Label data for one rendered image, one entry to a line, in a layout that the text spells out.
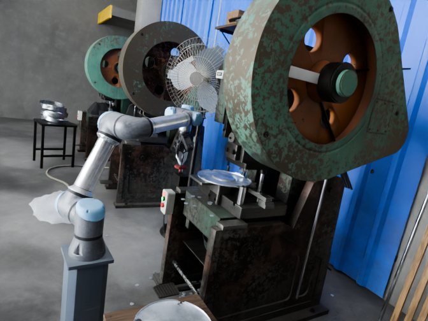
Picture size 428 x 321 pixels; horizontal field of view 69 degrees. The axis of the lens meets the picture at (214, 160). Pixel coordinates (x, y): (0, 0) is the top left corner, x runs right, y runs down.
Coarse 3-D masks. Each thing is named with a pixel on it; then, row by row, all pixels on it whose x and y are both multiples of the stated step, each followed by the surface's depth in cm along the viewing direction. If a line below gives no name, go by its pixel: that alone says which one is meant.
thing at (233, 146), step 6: (228, 138) 169; (234, 138) 165; (228, 144) 166; (234, 144) 161; (228, 150) 165; (234, 150) 160; (240, 150) 160; (228, 156) 165; (234, 156) 160; (240, 156) 161; (246, 156) 160; (246, 162) 161; (252, 162) 163; (258, 162) 165
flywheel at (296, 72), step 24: (336, 24) 124; (360, 24) 129; (336, 48) 128; (360, 48) 135; (312, 72) 118; (336, 72) 115; (360, 72) 139; (312, 96) 126; (336, 96) 119; (360, 96) 143; (312, 120) 132; (336, 120) 139
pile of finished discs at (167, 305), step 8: (152, 304) 120; (160, 304) 120; (168, 304) 121; (176, 304) 122; (184, 304) 123; (192, 304) 123; (144, 312) 115; (152, 312) 116; (160, 312) 116; (168, 312) 117; (176, 312) 118; (184, 312) 118; (192, 312) 119; (200, 312) 120; (136, 320) 112; (144, 320) 111; (152, 320) 112; (160, 320) 112; (168, 320) 112; (176, 320) 113; (184, 320) 113; (192, 320) 115; (200, 320) 116; (208, 320) 116
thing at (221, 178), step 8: (200, 176) 161; (208, 176) 164; (216, 176) 164; (224, 176) 167; (232, 176) 172; (240, 176) 175; (216, 184) 153; (224, 184) 155; (232, 184) 157; (240, 184) 160; (248, 184) 162
